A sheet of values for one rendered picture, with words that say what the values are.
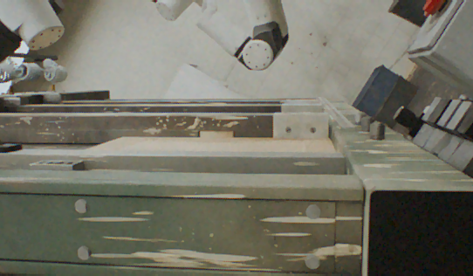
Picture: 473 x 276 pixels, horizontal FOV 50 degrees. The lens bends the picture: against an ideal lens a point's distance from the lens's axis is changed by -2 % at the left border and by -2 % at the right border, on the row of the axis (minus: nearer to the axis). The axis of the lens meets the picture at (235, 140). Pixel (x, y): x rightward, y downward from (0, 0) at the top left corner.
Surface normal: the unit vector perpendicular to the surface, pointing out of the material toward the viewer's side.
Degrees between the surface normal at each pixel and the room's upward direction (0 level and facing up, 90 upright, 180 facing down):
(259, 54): 90
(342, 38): 90
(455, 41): 90
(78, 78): 90
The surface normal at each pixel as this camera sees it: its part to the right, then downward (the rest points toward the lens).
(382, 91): -0.07, 0.04
